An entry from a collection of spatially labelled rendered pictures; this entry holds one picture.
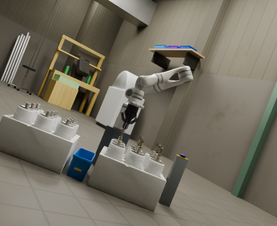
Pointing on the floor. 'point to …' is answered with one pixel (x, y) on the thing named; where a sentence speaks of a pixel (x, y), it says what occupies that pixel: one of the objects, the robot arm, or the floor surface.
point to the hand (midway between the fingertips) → (125, 126)
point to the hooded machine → (116, 101)
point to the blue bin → (80, 163)
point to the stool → (24, 80)
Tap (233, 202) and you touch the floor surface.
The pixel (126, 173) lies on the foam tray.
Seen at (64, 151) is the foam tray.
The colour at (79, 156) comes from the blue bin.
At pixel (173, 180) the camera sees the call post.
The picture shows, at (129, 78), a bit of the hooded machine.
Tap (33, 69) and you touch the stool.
